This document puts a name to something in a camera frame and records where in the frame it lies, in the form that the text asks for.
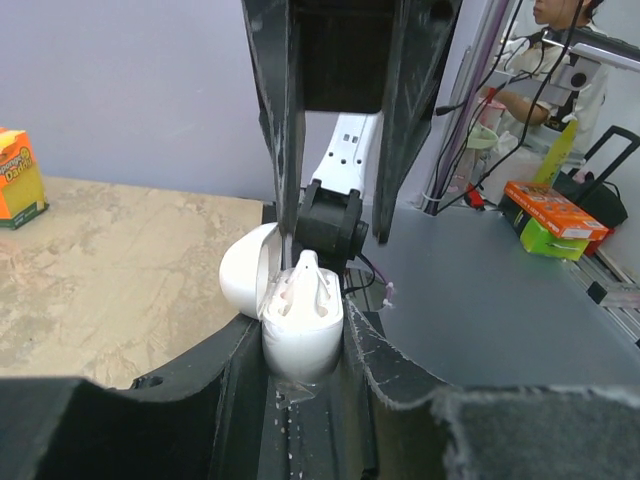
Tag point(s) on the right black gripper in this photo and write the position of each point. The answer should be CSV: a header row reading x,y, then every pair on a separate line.
x,y
347,57

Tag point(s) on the orange sponge pack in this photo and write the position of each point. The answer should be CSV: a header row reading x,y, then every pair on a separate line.
x,y
23,195

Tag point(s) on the black bag with handle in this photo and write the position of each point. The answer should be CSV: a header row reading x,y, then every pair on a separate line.
x,y
592,194

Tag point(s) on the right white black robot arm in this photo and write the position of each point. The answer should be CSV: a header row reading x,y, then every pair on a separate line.
x,y
339,170

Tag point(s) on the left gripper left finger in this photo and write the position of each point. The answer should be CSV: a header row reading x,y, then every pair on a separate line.
x,y
199,416

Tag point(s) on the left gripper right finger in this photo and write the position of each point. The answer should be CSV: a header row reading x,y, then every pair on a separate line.
x,y
402,422

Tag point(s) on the aluminium frame rail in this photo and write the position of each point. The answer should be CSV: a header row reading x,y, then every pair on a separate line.
x,y
610,288

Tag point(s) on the orange green box background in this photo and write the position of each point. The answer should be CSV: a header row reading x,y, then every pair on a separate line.
x,y
547,223

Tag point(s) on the white clip earbud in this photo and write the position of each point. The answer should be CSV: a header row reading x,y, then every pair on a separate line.
x,y
309,291

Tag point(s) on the person in white shirt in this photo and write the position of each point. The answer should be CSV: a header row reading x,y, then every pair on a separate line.
x,y
555,18

